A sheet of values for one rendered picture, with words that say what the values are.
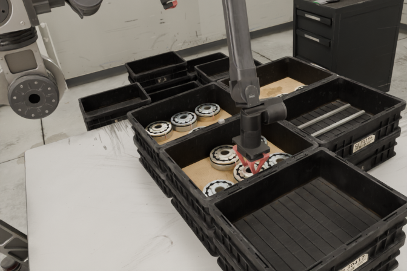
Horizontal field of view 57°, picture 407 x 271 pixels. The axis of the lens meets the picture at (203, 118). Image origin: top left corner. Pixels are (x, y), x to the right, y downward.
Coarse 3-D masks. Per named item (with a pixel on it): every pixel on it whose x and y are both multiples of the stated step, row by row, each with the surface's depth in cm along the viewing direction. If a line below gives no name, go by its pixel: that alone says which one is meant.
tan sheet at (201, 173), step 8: (272, 144) 130; (272, 152) 126; (200, 160) 126; (208, 160) 126; (184, 168) 124; (192, 168) 123; (200, 168) 123; (208, 168) 122; (192, 176) 120; (200, 176) 119; (208, 176) 119; (216, 176) 118; (224, 176) 118; (232, 176) 117; (200, 184) 116
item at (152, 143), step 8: (200, 88) 152; (224, 88) 149; (176, 96) 148; (152, 104) 144; (128, 112) 141; (136, 120) 134; (136, 128) 133; (144, 136) 127; (184, 136) 122; (152, 144) 121; (168, 144) 119
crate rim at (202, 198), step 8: (232, 120) 127; (208, 128) 124; (216, 128) 125; (288, 128) 119; (192, 136) 121; (304, 136) 114; (176, 144) 119; (312, 144) 111; (160, 152) 116; (304, 152) 108; (168, 160) 111; (288, 160) 105; (176, 168) 108; (272, 168) 103; (184, 176) 104; (256, 176) 101; (192, 184) 101; (240, 184) 99; (192, 192) 101; (200, 192) 98; (224, 192) 97; (200, 200) 97; (208, 200) 95
